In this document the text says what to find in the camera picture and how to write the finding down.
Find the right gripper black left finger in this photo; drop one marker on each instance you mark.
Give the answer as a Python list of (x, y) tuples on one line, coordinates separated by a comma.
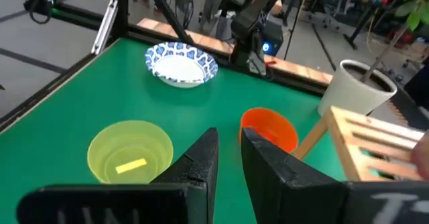
[(197, 170)]

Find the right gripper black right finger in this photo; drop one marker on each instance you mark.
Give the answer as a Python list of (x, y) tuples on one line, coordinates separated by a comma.
[(268, 177)]

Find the orange plastic cup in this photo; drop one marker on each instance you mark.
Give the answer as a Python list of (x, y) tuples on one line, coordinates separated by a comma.
[(271, 126)]

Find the blue patterned paper bowl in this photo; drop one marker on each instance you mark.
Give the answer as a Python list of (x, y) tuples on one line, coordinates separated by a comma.
[(181, 69)]

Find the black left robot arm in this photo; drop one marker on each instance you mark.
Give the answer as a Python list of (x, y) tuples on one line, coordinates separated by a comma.
[(248, 19)]

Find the slatted wooden shelf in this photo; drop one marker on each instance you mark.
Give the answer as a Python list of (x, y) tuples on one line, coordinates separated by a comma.
[(342, 133)]

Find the white plant pot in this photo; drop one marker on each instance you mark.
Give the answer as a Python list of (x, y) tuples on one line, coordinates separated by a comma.
[(348, 93)]

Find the black box with blue light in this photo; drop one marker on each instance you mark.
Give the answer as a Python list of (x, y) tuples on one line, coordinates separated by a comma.
[(273, 36)]

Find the green leafy potted tree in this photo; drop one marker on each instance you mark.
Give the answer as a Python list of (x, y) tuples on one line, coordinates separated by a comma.
[(414, 2)]

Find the silver metal bracket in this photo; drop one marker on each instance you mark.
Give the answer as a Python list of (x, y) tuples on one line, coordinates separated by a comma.
[(105, 26)]

